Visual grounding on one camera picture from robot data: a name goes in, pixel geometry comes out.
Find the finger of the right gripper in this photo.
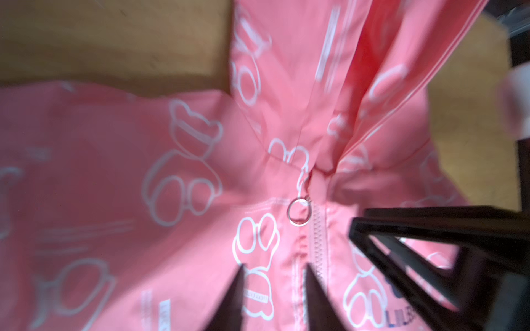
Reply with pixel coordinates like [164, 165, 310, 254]
[349, 218, 529, 330]
[363, 205, 529, 232]

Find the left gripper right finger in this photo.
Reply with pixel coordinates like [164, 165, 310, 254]
[304, 264, 346, 331]

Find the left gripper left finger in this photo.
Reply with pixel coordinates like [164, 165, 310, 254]
[205, 265, 245, 331]

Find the pink hooded jacket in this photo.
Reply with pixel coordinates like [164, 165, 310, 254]
[1, 1, 485, 330]

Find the silver zipper pull ring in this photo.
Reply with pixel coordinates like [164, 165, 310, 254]
[286, 196, 313, 227]

